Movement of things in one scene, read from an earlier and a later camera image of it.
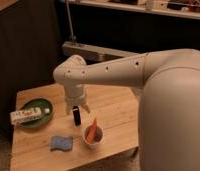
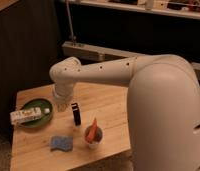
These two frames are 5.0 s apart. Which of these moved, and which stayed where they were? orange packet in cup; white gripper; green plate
Moved: white gripper
Stayed: green plate; orange packet in cup
